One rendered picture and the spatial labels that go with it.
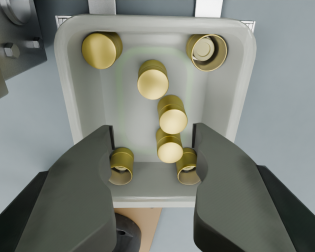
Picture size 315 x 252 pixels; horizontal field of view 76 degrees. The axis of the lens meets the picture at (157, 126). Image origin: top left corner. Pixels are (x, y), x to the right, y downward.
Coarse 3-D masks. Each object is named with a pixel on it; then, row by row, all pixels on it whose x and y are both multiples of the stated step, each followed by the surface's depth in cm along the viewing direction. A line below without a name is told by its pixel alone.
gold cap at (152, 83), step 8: (144, 64) 23; (152, 64) 22; (160, 64) 23; (144, 72) 21; (152, 72) 21; (160, 72) 21; (144, 80) 21; (152, 80) 21; (160, 80) 21; (144, 88) 21; (152, 88) 22; (160, 88) 22; (144, 96) 22; (152, 96) 22; (160, 96) 22
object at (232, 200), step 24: (192, 144) 12; (216, 144) 10; (216, 168) 8; (240, 168) 8; (216, 192) 7; (240, 192) 7; (264, 192) 7; (216, 216) 6; (240, 216) 6; (264, 216) 6; (216, 240) 6; (240, 240) 6; (264, 240) 6; (288, 240) 6
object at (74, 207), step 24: (96, 144) 10; (72, 168) 8; (96, 168) 8; (48, 192) 7; (72, 192) 7; (96, 192) 7; (48, 216) 6; (72, 216) 6; (96, 216) 6; (24, 240) 6; (48, 240) 6; (72, 240) 6; (96, 240) 6
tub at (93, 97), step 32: (64, 32) 16; (128, 32) 23; (160, 32) 18; (192, 32) 17; (224, 32) 17; (64, 64) 17; (128, 64) 24; (192, 64) 25; (224, 64) 21; (64, 96) 19; (96, 96) 25; (128, 96) 27; (192, 96) 27; (224, 96) 21; (96, 128) 25; (128, 128) 29; (224, 128) 22; (160, 160) 32; (128, 192) 27; (160, 192) 27; (192, 192) 28
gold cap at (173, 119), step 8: (168, 96) 26; (176, 96) 26; (160, 104) 26; (168, 104) 24; (176, 104) 24; (160, 112) 24; (168, 112) 23; (176, 112) 23; (184, 112) 23; (160, 120) 23; (168, 120) 23; (176, 120) 23; (184, 120) 24; (168, 128) 24; (176, 128) 24
